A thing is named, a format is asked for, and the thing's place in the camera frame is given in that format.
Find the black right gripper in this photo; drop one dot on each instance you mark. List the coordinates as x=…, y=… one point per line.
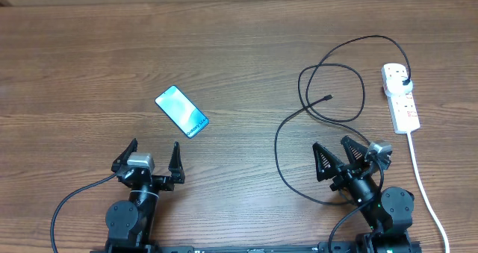
x=346, y=172

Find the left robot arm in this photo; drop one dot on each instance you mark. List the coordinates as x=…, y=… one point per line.
x=130, y=221

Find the blue Samsung Galaxy smartphone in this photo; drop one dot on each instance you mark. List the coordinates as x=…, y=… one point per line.
x=182, y=111

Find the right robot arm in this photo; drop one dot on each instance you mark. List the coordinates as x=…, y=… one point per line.
x=388, y=212

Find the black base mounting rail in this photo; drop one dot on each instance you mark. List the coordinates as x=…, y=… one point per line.
x=254, y=249

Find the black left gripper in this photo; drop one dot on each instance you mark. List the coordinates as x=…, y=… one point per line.
x=166, y=183

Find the white charger plug adapter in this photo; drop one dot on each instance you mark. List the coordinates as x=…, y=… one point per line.
x=396, y=87

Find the white power extension strip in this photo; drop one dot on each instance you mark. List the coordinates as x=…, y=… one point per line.
x=404, y=115

